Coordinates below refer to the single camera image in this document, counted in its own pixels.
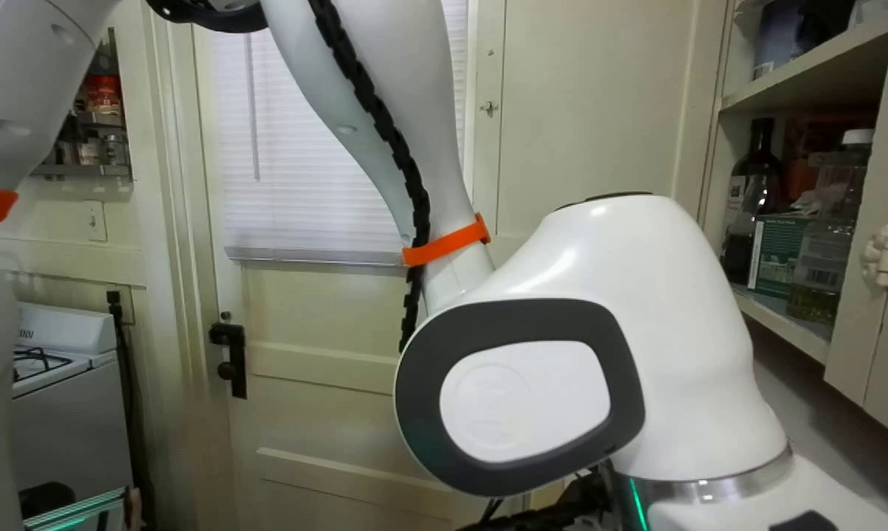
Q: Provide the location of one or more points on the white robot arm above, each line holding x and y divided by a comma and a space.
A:
605, 341

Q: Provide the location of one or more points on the white window blind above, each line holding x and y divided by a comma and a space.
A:
303, 170

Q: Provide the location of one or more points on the cream panelled door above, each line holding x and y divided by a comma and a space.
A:
313, 392

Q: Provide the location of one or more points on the dark glass bottle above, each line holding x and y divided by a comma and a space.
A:
753, 190

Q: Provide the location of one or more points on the cream open pantry cabinet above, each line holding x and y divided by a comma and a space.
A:
819, 68

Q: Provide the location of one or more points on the white stove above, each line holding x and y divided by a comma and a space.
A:
70, 425

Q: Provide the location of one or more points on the black door handle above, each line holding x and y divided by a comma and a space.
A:
233, 366

